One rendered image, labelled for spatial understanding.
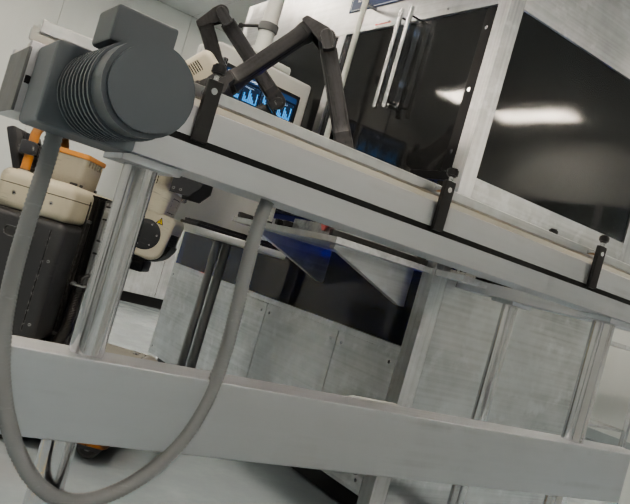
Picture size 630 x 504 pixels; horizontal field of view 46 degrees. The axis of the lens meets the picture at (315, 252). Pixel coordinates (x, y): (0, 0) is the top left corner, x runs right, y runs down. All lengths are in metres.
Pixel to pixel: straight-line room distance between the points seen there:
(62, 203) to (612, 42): 2.04
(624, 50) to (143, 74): 2.54
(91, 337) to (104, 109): 0.44
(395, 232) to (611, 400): 6.30
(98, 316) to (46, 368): 0.10
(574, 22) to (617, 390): 5.03
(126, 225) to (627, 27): 2.39
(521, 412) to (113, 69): 2.38
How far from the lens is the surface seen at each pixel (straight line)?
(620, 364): 7.49
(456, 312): 2.56
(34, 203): 1.02
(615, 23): 3.09
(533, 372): 2.91
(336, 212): 1.21
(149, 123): 0.76
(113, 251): 1.10
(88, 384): 1.11
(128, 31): 0.84
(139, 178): 1.10
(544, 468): 1.74
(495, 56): 2.61
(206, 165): 1.09
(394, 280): 2.49
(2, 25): 7.57
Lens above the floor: 0.75
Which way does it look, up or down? 2 degrees up
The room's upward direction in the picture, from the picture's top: 16 degrees clockwise
